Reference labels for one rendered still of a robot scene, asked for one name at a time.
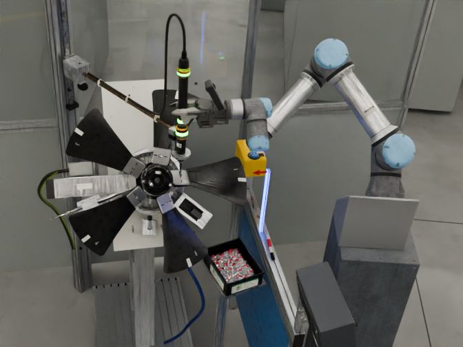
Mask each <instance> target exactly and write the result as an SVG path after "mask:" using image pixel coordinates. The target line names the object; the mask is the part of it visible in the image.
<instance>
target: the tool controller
mask: <svg viewBox="0 0 463 347"><path fill-rule="evenodd" d="M296 275H297V276H296V278H297V279H296V281H297V282H298V283H297V284H298V291H299V294H300V299H301V303H302V306H301V307H298V308H297V309H298V313H299V314H301V313H305V316H302V317H301V321H302V323H306V322H308V323H309V327H310V329H311V332H312V334H313V338H314V339H315V342H316V345H317V347H358V345H357V339H356V327H358V323H357V321H356V319H355V318H352V315H351V313H350V311H349V308H348V306H347V303H346V302H345V300H344V297H343V295H342V292H341V290H340V287H339V286H338V283H337V281H336V279H335V277H334V274H333V272H332V270H331V267H330V266H329V263H328V262H321V263H319V264H314V265H312V266H308V267H305V268H302V269H298V270H296Z"/></svg>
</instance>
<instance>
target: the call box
mask: <svg viewBox="0 0 463 347"><path fill-rule="evenodd" d="M250 152H251V151H250V150H249V148H248V147H247V145H246V142H245V140H237V142H236V157H238V158H239V159H240V161H241V162H242V165H243V168H244V170H245V175H246V177H254V176H264V175H265V173H260V175H257V174H254V173H253V172H255V171H258V170H260V171H265V170H266V164H267V159H266V157H265V154H264V156H260V154H259V153H264V152H263V151H261V152H257V153H258V154H259V155H258V158H251V157H250V156H249V153H250Z"/></svg>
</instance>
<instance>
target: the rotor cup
mask: <svg viewBox="0 0 463 347"><path fill-rule="evenodd" d="M157 177H158V178H160V182H158V183H156V182H155V181H154V179H155V178H157ZM173 181H174V179H173V175H172V173H171V171H170V170H169V168H168V167H167V166H165V165H160V164H152V163H151V162H149V163H147V164H146V166H145V168H144V170H143V171H142V172H141V174H140V175H139V177H138V178H136V186H137V185H139V186H140V187H141V189H142V190H143V191H144V190H145V191H144V193H145V194H146V196H147V198H149V199H152V200H155V198H158V197H160V196H162V195H165V194H166V193H169V192H170V191H171V189H172V186H173Z"/></svg>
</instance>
